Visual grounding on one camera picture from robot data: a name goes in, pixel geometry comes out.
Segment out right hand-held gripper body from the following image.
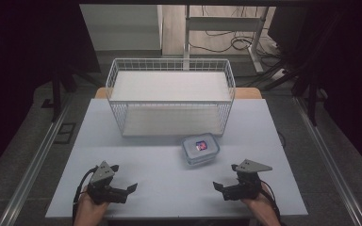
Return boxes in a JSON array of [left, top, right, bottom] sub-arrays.
[[222, 158, 273, 202]]

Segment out metal floor rail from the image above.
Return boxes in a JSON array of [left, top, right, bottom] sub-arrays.
[[0, 93, 74, 226], [292, 96, 362, 226]]

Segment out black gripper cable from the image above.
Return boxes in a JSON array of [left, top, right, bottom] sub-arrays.
[[259, 179, 281, 222], [72, 166, 99, 226]]

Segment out clear plastic food container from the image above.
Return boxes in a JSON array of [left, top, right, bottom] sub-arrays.
[[182, 132, 221, 167]]

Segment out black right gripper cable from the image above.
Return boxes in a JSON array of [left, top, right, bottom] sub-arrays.
[[259, 179, 281, 222]]

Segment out wooden board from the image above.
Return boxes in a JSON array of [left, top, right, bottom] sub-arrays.
[[94, 87, 264, 100]]

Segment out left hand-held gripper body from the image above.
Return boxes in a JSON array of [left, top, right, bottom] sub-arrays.
[[86, 160, 129, 206]]

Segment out white power strip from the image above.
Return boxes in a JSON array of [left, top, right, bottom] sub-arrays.
[[271, 68, 288, 82]]

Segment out white wire basket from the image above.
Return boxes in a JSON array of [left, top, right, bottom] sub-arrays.
[[105, 57, 237, 138]]

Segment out person's right hand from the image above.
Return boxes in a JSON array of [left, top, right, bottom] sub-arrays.
[[241, 183, 283, 226]]

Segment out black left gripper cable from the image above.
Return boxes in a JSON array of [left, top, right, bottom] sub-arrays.
[[72, 166, 99, 226]]

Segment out person's left hand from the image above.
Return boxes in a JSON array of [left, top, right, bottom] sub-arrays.
[[73, 185, 109, 226]]

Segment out white cabinet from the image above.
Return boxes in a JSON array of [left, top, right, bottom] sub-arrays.
[[79, 4, 164, 52]]

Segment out black metal stand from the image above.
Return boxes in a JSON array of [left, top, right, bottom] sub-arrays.
[[50, 60, 103, 123], [290, 59, 329, 127]]

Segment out black floor cables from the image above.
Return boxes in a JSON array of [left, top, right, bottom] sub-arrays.
[[188, 5, 286, 59]]

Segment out white metal desk frame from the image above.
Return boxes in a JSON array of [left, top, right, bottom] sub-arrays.
[[183, 4, 270, 73]]

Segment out black floor socket plate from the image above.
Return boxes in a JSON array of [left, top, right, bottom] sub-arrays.
[[53, 121, 77, 146]]

